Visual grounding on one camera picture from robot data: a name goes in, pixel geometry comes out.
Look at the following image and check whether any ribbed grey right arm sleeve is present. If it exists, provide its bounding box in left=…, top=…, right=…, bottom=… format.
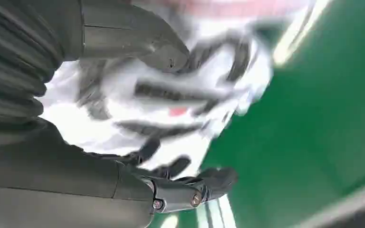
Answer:
left=0, top=0, right=84, bottom=133

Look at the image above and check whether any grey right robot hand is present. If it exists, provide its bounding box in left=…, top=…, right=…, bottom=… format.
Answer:
left=0, top=0, right=239, bottom=228

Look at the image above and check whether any green crate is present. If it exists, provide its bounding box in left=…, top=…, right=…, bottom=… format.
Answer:
left=151, top=0, right=365, bottom=228

